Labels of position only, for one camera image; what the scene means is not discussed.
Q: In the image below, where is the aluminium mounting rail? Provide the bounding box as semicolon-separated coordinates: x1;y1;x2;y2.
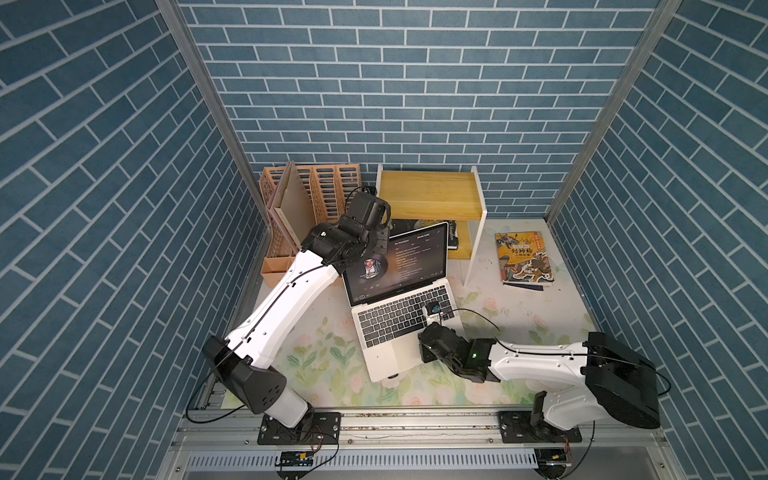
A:
170;407;667;451

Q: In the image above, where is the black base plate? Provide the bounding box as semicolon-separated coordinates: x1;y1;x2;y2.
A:
257;410;342;446
497;411;583;444

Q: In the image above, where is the orange plastic file organizer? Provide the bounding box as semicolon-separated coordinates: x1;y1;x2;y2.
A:
259;162;361;288

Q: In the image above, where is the wooden white desk shelf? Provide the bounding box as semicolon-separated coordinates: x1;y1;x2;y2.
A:
376;166;487;284

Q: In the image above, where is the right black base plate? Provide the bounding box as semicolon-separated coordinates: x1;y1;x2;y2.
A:
497;411;583;444

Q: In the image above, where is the colourful illustrated book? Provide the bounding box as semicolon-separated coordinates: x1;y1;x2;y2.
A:
495;231;554;285

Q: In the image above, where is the brown folder in organizer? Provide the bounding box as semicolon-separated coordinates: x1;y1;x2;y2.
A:
269;162;317;249

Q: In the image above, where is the small green circuit board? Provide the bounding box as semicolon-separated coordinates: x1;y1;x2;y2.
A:
276;451;314;470

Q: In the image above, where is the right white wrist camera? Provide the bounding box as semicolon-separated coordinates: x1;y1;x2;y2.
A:
423;302;442;321

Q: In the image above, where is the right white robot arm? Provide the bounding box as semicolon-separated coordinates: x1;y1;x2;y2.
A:
418;323;660;431

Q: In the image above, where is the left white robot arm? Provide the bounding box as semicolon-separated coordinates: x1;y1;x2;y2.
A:
203;192;391;428

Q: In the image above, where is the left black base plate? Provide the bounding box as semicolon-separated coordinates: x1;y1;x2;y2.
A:
257;410;342;446

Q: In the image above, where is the floral table mat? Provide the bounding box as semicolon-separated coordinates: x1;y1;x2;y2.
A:
221;263;601;409

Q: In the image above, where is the silver laptop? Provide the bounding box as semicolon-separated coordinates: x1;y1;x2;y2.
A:
342;222;464;382

